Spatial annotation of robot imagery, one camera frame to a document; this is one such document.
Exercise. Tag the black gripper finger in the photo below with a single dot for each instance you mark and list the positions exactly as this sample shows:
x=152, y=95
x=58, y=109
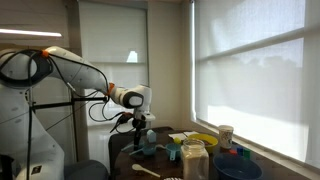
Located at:
x=137, y=137

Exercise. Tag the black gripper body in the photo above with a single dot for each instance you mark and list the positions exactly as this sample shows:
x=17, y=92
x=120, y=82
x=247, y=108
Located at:
x=138, y=124

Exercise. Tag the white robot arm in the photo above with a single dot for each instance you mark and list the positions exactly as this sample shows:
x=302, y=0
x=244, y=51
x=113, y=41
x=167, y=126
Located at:
x=23, y=137

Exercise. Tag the white plastic spoon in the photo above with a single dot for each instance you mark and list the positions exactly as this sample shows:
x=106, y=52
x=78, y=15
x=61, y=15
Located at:
x=138, y=167

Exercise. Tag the black chair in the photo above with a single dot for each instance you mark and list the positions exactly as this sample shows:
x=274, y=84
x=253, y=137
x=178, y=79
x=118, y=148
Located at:
x=115, y=144

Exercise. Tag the yellow lemon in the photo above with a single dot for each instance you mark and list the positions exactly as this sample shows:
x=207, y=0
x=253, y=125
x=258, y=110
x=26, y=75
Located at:
x=177, y=141

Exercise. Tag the white paper napkin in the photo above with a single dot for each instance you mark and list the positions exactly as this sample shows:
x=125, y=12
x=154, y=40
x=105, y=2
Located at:
x=188, y=133
x=180, y=136

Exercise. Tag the glass jar with white powder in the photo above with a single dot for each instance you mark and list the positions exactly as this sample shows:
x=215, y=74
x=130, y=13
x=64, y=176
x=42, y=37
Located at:
x=195, y=160

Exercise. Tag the yellow bowl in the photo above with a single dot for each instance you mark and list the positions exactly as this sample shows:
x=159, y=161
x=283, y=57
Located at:
x=209, y=141

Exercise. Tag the patterned paper cup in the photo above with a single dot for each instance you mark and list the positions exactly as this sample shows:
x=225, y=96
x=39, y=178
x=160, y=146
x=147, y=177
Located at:
x=225, y=136

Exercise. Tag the dark blue bowl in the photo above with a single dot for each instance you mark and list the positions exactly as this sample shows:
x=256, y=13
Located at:
x=235, y=167

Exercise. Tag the red toy block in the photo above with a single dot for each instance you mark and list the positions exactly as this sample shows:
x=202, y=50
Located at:
x=233, y=151

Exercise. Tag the blue toy block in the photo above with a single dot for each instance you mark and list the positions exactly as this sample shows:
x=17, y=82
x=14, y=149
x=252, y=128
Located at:
x=240, y=151

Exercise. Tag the green toy block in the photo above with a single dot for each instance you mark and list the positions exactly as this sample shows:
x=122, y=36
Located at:
x=246, y=153

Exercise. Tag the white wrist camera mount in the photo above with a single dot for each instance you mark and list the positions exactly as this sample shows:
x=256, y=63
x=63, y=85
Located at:
x=144, y=116

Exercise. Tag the black camera stand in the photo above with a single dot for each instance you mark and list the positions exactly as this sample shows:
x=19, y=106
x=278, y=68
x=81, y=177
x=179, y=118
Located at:
x=80, y=128

